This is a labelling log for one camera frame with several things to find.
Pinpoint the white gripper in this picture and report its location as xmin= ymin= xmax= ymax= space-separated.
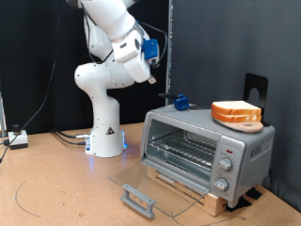
xmin=111 ymin=29 xmax=158 ymax=85

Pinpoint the silver toaster oven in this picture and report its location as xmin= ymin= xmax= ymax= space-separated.
xmin=139 ymin=103 xmax=277 ymax=209

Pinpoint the silver oven knob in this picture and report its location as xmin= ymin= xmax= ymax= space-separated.
xmin=218 ymin=156 xmax=234 ymax=172
xmin=214 ymin=177 xmax=230 ymax=192

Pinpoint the vertical aluminium pole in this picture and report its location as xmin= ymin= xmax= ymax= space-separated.
xmin=165 ymin=0 xmax=174 ymax=106

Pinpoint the grey curtain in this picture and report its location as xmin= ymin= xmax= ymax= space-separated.
xmin=170 ymin=0 xmax=301 ymax=213

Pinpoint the black metal bookend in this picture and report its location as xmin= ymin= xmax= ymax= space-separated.
xmin=243 ymin=73 xmax=271 ymax=127

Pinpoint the small wooden cutting board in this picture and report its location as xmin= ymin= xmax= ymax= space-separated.
xmin=215 ymin=119 xmax=264 ymax=134

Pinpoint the black curtain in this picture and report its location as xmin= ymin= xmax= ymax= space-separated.
xmin=0 ymin=0 xmax=172 ymax=136

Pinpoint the slatted wooden block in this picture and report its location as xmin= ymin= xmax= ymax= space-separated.
xmin=146 ymin=166 xmax=229 ymax=218

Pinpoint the emergency stop button box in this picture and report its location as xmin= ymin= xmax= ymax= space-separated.
xmin=8 ymin=123 xmax=29 ymax=151

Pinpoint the black foam pad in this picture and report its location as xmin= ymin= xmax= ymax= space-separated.
xmin=225 ymin=196 xmax=253 ymax=213
xmin=246 ymin=186 xmax=262 ymax=201

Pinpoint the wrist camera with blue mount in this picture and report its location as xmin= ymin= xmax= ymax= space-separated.
xmin=140 ymin=38 xmax=161 ymax=69

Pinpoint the wire oven rack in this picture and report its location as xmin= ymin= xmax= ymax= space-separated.
xmin=148 ymin=130 xmax=219 ymax=169

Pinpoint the black base cable silver plug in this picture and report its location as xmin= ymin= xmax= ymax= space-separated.
xmin=51 ymin=127 xmax=92 ymax=139

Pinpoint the long black camera cable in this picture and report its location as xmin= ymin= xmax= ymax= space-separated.
xmin=0 ymin=0 xmax=168 ymax=165

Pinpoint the thin metal stand post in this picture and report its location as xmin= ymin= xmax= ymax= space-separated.
xmin=0 ymin=90 xmax=8 ymax=138

